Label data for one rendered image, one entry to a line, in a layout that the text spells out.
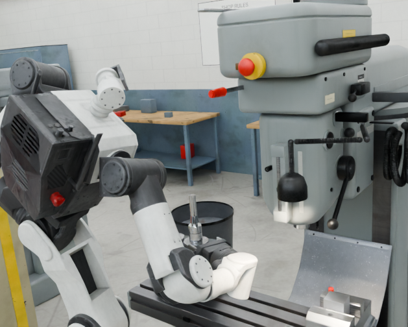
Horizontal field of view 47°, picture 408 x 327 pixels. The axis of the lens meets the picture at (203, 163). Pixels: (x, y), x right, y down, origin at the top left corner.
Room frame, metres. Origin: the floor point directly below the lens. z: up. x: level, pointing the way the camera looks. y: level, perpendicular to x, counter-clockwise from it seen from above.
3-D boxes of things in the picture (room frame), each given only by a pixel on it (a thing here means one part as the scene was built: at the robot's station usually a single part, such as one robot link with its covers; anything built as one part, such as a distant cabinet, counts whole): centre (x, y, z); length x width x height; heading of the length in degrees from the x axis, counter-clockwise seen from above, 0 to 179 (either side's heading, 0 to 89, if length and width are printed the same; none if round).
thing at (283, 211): (1.18, -0.20, 1.45); 0.04 x 0.04 x 0.21; 52
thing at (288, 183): (1.07, -0.21, 1.47); 0.07 x 0.07 x 0.06
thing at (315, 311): (1.16, -0.32, 1.03); 0.12 x 0.06 x 0.04; 54
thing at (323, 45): (1.21, -0.41, 1.79); 0.45 x 0.04 x 0.04; 142
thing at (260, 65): (1.09, -0.13, 1.76); 0.06 x 0.02 x 0.06; 52
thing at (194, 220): (1.54, 0.05, 1.26); 0.03 x 0.03 x 0.11
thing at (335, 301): (1.20, -0.35, 1.05); 0.06 x 0.05 x 0.06; 54
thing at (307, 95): (1.30, -0.30, 1.68); 0.34 x 0.24 x 0.10; 142
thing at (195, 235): (1.54, 0.05, 1.17); 0.05 x 0.05 x 0.05
